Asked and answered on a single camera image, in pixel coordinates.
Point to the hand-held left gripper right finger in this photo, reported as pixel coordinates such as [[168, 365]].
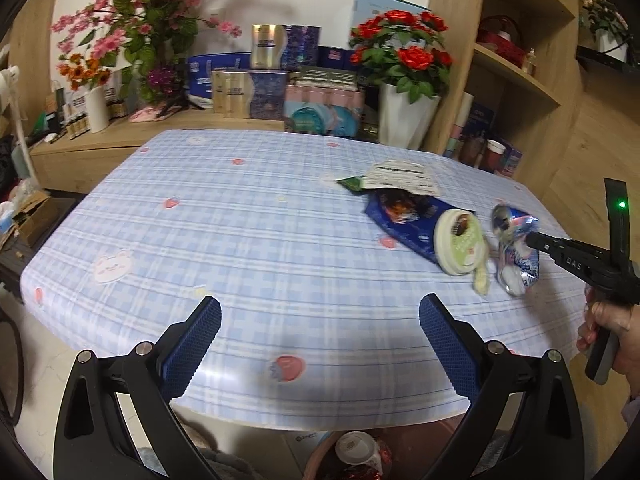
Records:
[[445, 345]]

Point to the dark blue snack packet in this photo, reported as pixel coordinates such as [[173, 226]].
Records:
[[400, 215]]

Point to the white green printed box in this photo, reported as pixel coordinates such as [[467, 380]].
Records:
[[77, 105]]

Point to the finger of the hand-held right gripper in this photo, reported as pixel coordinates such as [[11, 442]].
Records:
[[539, 240]]

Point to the red basket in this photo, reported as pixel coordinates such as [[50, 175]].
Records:
[[500, 41]]

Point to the stack of pastel cups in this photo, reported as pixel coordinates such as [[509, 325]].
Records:
[[457, 127]]

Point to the person's right hand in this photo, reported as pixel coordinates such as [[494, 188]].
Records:
[[607, 315]]

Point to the green paper cup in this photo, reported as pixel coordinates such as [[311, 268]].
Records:
[[357, 447]]

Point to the pink and teal bottle pack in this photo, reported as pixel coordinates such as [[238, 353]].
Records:
[[322, 110]]

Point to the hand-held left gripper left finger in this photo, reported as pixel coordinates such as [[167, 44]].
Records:
[[195, 345]]

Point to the white ribbed vase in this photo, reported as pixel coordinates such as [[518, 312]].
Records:
[[96, 110]]

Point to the kraft paper bag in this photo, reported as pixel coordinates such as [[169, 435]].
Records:
[[55, 102]]

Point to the cardboard box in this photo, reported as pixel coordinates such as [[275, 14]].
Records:
[[27, 212]]

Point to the blue white tissue pack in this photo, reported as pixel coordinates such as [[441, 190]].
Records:
[[6, 217]]

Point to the wooden sideboard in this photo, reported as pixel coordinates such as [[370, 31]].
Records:
[[85, 155]]

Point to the pink cloth item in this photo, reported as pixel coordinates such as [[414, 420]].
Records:
[[145, 114]]

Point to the red paper cup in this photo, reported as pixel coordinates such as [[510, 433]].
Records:
[[492, 156]]

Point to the peach rose potted plant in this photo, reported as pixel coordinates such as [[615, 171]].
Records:
[[607, 22]]

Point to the blue plaid tablecloth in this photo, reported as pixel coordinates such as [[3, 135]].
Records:
[[250, 260]]

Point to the green snack packet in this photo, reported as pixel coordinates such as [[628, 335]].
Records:
[[350, 184]]

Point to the red rose bouquet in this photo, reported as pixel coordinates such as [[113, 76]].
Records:
[[400, 60]]

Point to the black wall shelf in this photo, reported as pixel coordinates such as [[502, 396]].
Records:
[[607, 60]]

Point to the white desk fan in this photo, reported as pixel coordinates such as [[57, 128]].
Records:
[[12, 80]]

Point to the brown glass cup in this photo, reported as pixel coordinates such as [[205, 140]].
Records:
[[470, 152]]

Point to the dark blue shelf box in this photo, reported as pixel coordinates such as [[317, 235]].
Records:
[[481, 120]]

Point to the small black tripod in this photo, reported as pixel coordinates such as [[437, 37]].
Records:
[[175, 96]]

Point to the black case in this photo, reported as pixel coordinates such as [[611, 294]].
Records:
[[10, 265]]

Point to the small perfume bottle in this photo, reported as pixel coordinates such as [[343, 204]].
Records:
[[531, 61]]

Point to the small dark blue box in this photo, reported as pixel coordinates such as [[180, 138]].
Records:
[[332, 57]]

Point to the brown plastic bin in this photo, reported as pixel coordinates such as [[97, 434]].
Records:
[[320, 460]]

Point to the row of small brown bottles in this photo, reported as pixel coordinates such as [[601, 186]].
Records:
[[75, 125]]

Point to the dark green box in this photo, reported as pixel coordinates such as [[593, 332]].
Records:
[[327, 76]]

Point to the orange flower bunch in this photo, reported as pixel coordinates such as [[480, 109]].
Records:
[[82, 70]]

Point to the crushed blue soda can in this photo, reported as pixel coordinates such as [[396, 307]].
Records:
[[517, 257]]

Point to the purple tinsel flower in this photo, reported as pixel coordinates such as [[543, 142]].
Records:
[[160, 78]]

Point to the white angular vase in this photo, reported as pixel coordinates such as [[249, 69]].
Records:
[[405, 117]]

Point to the light blue flat box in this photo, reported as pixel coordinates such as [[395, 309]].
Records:
[[380, 7]]

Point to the purple blue small box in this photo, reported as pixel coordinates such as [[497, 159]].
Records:
[[512, 158]]

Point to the blue and white box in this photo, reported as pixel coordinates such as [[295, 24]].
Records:
[[210, 77]]

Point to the pink blossom bouquet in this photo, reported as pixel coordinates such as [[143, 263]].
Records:
[[145, 15]]

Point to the white printed packet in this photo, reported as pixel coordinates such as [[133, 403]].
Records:
[[400, 177]]

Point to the wooden shelf unit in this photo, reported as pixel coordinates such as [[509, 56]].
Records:
[[520, 110]]

